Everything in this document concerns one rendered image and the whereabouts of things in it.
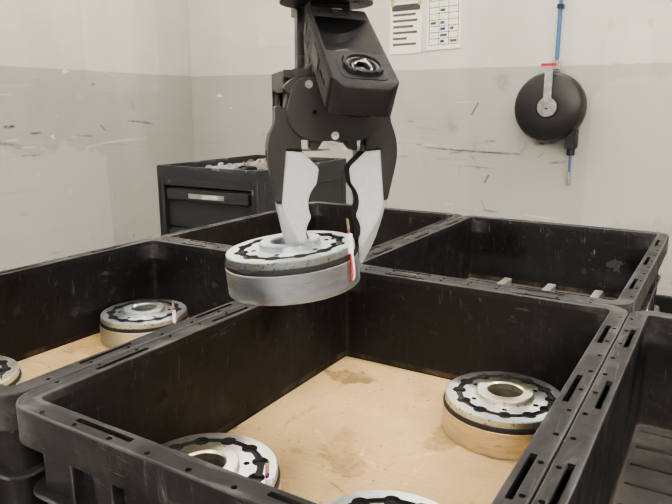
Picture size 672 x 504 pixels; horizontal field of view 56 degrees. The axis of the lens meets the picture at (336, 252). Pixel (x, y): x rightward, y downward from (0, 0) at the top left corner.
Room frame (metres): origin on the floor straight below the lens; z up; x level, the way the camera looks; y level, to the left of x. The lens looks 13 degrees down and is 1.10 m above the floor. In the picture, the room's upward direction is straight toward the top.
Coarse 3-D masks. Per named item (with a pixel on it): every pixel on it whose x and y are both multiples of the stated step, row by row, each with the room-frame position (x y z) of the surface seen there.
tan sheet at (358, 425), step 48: (336, 384) 0.60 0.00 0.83; (384, 384) 0.60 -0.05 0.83; (432, 384) 0.60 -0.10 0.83; (240, 432) 0.50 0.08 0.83; (288, 432) 0.50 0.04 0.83; (336, 432) 0.50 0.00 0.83; (384, 432) 0.50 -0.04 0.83; (432, 432) 0.50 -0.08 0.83; (288, 480) 0.43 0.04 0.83; (336, 480) 0.43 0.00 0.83; (384, 480) 0.43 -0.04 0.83; (432, 480) 0.43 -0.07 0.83; (480, 480) 0.43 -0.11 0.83
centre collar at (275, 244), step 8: (264, 240) 0.49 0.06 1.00; (272, 240) 0.49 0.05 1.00; (280, 240) 0.50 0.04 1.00; (304, 240) 0.48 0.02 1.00; (312, 240) 0.47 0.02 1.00; (320, 240) 0.49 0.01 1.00; (264, 248) 0.47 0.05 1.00; (272, 248) 0.47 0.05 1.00; (280, 248) 0.46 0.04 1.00; (288, 248) 0.46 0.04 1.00; (296, 248) 0.46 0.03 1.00; (304, 248) 0.47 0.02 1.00
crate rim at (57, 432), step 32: (448, 288) 0.61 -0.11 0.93; (480, 288) 0.60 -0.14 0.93; (224, 320) 0.51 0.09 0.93; (608, 320) 0.51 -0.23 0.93; (128, 352) 0.43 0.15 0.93; (160, 352) 0.45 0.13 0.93; (608, 352) 0.44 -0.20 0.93; (64, 384) 0.38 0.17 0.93; (32, 416) 0.34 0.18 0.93; (64, 416) 0.34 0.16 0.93; (32, 448) 0.34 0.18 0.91; (64, 448) 0.33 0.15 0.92; (96, 448) 0.31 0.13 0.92; (128, 448) 0.30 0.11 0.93; (160, 448) 0.30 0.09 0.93; (544, 448) 0.30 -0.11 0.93; (128, 480) 0.30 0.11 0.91; (160, 480) 0.29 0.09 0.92; (192, 480) 0.27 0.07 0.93; (224, 480) 0.27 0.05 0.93; (512, 480) 0.27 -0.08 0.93
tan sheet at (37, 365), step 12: (96, 336) 0.74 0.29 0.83; (60, 348) 0.70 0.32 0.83; (72, 348) 0.70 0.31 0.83; (84, 348) 0.70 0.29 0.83; (96, 348) 0.70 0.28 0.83; (108, 348) 0.70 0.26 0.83; (24, 360) 0.66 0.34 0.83; (36, 360) 0.66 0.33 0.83; (48, 360) 0.66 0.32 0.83; (60, 360) 0.66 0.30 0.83; (72, 360) 0.66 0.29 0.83; (24, 372) 0.63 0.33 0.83; (36, 372) 0.63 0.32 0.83
